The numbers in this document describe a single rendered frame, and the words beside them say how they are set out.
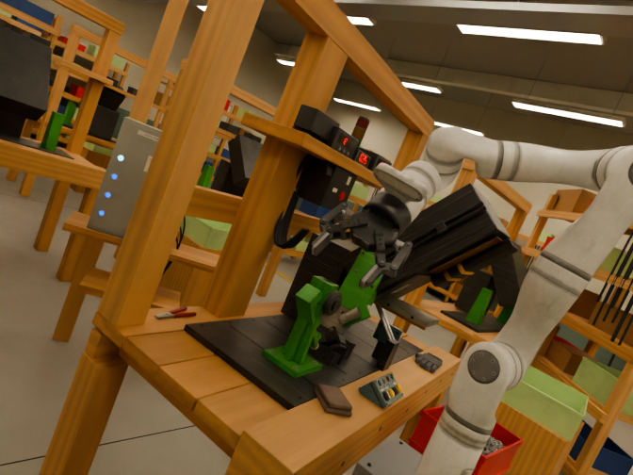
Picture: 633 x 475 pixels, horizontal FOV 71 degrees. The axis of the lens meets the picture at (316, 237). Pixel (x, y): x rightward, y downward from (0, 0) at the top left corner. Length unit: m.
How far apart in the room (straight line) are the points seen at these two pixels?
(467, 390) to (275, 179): 0.88
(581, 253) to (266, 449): 0.69
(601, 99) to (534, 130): 2.60
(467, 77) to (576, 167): 9.00
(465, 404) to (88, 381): 0.96
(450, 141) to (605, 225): 0.29
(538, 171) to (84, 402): 1.22
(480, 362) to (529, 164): 0.36
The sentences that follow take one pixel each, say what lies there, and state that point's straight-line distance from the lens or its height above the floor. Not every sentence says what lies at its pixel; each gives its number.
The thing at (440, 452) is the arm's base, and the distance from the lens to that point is 0.95.
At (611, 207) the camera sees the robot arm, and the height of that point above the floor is 1.57.
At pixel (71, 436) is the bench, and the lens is 1.47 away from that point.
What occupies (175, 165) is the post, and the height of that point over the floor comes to 1.33.
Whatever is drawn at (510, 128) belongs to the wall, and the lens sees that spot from 11.47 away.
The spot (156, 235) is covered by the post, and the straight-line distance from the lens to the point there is 1.21.
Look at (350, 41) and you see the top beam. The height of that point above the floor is 1.89.
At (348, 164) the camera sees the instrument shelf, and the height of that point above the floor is 1.52.
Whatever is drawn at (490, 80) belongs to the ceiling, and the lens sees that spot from 9.68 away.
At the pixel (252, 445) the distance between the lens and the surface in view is 1.00.
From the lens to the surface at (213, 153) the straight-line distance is 9.40.
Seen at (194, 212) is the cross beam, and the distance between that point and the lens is 1.39.
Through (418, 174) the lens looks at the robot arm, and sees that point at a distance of 0.76.
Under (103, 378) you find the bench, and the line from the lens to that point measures 1.37.
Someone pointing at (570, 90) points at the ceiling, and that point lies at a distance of 9.16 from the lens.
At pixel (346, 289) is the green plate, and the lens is 1.53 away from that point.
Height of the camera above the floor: 1.43
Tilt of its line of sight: 7 degrees down
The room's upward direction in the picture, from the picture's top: 22 degrees clockwise
